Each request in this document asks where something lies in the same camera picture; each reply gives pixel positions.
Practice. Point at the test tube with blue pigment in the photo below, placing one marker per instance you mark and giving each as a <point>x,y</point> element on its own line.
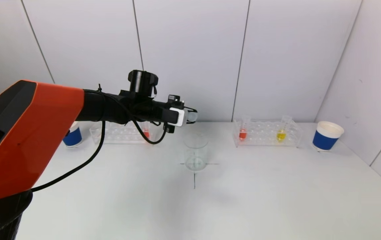
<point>193,116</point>

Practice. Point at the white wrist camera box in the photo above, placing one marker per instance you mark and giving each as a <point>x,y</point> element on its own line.
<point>178,117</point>

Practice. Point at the clear acrylic test tube rack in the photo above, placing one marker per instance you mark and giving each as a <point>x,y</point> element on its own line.
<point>117,133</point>
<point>265,135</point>

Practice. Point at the test tube with yellow pigment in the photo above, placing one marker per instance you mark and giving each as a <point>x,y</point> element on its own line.
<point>281,136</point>

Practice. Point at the orange and black left arm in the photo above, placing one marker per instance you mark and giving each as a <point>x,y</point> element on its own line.
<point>33,133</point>

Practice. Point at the test tube with red pigment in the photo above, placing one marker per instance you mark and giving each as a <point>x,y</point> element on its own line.
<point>146,134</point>
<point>243,134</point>

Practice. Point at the clear glass beaker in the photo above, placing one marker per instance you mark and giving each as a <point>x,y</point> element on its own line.
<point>195,156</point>

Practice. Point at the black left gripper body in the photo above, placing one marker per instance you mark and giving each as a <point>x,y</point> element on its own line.
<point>178,117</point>

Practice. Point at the blue and white paper cup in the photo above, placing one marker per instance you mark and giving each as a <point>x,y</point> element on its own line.
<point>325,140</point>
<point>73,137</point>

